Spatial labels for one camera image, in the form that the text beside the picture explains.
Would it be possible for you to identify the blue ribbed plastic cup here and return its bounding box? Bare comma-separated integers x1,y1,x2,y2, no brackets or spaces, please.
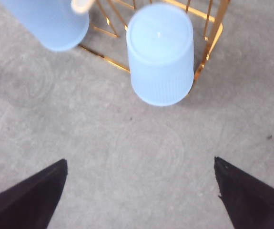
126,3,194,106
0,0,94,51

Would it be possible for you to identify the gold wire cup rack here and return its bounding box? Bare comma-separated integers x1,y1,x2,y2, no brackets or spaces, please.
78,0,231,80

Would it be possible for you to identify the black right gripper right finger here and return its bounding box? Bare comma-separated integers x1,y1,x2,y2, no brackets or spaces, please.
214,156,274,229

